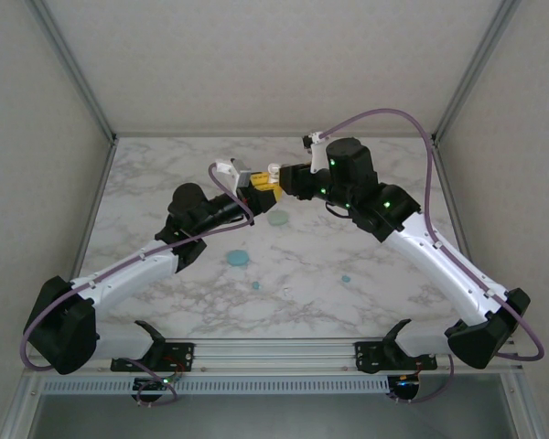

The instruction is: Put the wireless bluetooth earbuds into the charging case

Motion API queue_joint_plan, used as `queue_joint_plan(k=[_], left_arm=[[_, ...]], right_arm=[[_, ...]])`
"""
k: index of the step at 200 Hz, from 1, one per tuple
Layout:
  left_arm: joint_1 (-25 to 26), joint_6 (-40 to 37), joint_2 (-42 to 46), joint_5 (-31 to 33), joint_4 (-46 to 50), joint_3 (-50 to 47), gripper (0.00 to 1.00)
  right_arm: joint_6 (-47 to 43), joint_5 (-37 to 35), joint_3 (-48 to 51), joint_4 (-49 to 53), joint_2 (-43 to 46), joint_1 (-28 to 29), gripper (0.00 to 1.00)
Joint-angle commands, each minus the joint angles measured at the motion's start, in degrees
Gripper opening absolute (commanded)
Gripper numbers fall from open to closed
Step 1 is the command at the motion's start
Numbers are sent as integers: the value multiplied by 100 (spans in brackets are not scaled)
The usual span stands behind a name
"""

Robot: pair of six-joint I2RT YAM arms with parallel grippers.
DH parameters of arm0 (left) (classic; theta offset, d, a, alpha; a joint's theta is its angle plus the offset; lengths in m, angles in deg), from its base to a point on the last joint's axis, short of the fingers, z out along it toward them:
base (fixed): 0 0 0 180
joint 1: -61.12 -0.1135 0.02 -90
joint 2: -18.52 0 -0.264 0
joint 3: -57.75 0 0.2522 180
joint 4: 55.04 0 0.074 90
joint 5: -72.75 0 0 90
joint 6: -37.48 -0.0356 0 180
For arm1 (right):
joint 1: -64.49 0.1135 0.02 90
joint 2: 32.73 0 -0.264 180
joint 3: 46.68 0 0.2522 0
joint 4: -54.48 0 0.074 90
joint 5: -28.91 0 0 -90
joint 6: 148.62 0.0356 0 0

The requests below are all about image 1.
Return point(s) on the blue earbud charging case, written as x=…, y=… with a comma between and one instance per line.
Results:
x=237, y=258

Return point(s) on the mint green earbud charging case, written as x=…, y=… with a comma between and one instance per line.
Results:
x=278, y=219

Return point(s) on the grey metal lower panel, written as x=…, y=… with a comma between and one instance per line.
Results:
x=274, y=418

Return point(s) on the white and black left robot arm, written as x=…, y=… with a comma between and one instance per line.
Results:
x=123, y=274

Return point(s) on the small circuit board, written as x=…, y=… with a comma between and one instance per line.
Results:
x=151, y=386
x=405, y=386

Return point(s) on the aluminium table side rail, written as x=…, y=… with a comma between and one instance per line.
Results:
x=456, y=206
x=93, y=206

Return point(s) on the aluminium corner post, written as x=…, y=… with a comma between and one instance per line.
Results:
x=76, y=68
x=474, y=68

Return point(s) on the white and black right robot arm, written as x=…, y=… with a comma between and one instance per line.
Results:
x=444, y=270

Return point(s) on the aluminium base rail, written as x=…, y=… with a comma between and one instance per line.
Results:
x=274, y=354

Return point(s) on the aluminium wall foot rail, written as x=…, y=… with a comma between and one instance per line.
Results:
x=210, y=135

